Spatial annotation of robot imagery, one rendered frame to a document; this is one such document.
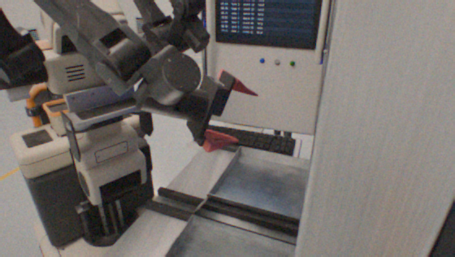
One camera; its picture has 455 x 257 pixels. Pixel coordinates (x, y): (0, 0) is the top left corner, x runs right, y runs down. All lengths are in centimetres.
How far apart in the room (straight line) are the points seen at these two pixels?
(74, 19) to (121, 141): 72
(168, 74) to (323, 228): 28
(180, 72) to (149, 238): 45
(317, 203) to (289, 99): 110
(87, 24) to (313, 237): 41
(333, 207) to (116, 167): 103
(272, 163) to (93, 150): 62
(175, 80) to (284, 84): 88
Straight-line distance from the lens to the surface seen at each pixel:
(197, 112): 48
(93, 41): 47
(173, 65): 40
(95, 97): 103
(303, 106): 126
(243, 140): 118
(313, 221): 17
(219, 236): 72
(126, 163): 116
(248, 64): 124
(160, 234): 74
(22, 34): 87
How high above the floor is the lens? 142
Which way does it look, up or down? 27 degrees down
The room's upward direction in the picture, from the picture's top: straight up
